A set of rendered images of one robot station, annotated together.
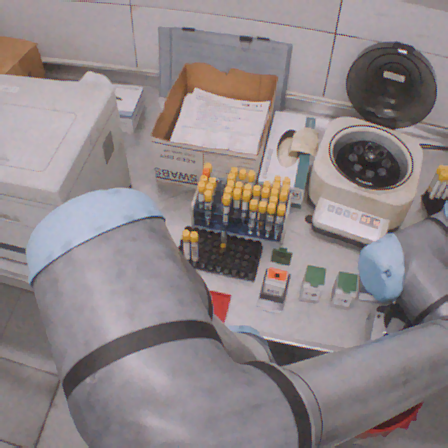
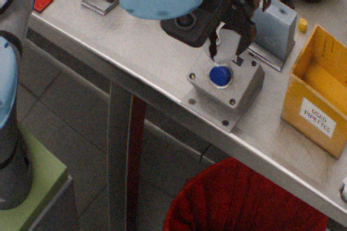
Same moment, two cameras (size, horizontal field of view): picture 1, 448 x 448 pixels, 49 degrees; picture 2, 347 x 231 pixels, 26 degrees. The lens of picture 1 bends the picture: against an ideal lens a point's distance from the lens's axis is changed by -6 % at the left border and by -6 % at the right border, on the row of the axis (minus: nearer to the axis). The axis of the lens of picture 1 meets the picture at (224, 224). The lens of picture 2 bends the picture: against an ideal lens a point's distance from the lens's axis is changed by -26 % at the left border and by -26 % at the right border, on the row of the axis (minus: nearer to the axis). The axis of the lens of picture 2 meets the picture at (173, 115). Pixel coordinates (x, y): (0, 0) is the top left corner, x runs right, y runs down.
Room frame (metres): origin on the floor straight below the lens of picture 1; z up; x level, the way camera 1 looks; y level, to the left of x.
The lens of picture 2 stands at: (-0.30, -0.47, 1.83)
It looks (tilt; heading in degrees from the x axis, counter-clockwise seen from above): 55 degrees down; 16
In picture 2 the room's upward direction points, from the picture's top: 9 degrees clockwise
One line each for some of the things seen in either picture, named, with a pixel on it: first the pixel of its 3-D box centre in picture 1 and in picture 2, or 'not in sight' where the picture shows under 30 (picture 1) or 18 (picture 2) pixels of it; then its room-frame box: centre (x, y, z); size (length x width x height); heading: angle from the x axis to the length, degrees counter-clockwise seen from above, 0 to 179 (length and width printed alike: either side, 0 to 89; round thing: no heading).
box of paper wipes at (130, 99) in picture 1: (96, 96); not in sight; (1.03, 0.35, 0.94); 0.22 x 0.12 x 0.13; 83
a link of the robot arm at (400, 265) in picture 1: (412, 270); not in sight; (0.32, -0.24, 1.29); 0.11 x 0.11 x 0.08; 26
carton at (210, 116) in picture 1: (217, 126); not in sight; (0.91, 0.02, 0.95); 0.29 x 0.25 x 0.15; 169
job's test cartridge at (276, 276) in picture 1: (275, 281); not in sight; (0.51, -0.11, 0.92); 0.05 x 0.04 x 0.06; 167
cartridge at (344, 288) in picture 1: (343, 290); not in sight; (0.50, -0.25, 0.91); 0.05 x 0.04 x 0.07; 169
